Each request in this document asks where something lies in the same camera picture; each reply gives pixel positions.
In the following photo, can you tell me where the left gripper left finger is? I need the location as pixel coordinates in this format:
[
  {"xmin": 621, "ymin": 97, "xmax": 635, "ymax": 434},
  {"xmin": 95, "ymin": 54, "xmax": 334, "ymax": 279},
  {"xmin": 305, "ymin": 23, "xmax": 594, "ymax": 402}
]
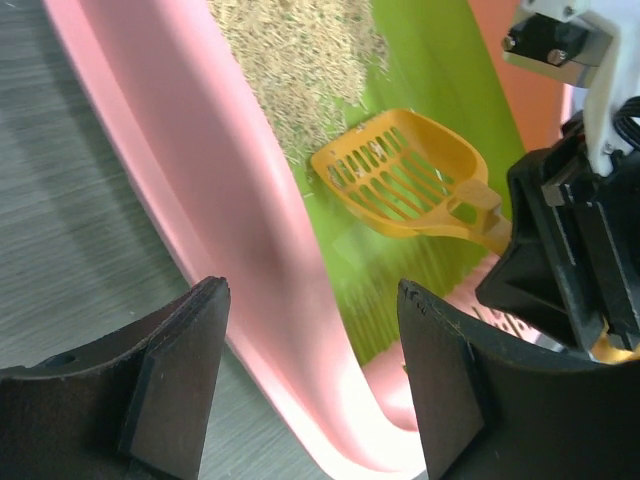
[{"xmin": 1, "ymin": 277, "xmax": 231, "ymax": 479}]

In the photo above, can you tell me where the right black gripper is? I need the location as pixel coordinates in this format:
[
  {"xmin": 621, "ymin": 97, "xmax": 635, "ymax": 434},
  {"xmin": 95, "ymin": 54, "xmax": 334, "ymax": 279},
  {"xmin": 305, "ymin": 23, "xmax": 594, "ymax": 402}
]
[{"xmin": 476, "ymin": 97, "xmax": 639, "ymax": 352}]

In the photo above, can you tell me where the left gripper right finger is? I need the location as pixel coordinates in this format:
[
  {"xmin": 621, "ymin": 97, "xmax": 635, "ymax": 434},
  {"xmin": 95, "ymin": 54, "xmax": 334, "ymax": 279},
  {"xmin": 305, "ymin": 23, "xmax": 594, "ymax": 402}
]
[{"xmin": 397, "ymin": 280, "xmax": 639, "ymax": 479}]

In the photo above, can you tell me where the orange litter scoop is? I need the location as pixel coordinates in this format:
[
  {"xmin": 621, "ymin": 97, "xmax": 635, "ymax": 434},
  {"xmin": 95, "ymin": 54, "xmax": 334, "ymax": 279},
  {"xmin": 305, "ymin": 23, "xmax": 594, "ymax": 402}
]
[{"xmin": 311, "ymin": 109, "xmax": 639, "ymax": 363}]

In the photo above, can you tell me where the pink litter box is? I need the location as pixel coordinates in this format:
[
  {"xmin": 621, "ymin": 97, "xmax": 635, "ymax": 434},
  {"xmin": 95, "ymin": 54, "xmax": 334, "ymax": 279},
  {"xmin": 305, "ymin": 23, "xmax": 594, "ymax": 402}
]
[{"xmin": 45, "ymin": 1, "xmax": 570, "ymax": 479}]

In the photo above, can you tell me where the beige cat litter pile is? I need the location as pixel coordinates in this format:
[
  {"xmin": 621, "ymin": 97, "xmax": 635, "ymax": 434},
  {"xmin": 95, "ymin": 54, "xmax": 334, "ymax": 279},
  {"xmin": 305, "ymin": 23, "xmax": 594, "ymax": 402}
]
[{"xmin": 207, "ymin": 0, "xmax": 388, "ymax": 165}]

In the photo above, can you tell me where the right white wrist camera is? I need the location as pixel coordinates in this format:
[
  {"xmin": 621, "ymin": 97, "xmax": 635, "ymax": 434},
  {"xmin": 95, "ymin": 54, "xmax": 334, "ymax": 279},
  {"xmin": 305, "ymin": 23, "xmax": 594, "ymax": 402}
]
[{"xmin": 502, "ymin": 0, "xmax": 639, "ymax": 177}]

